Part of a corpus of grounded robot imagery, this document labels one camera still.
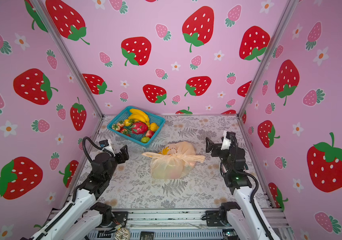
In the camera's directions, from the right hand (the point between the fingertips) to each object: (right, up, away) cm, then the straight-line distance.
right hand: (214, 137), depth 75 cm
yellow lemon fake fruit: (-36, +6, +32) cm, 49 cm away
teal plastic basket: (-56, +3, +29) cm, 63 cm away
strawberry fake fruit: (-61, +6, +26) cm, 66 cm away
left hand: (-50, -5, +4) cm, 50 cm away
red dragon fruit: (-45, +5, +26) cm, 53 cm away
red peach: (-39, +1, +29) cm, 48 cm away
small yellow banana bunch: (-47, +14, +32) cm, 59 cm away
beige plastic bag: (-21, -13, +9) cm, 26 cm away
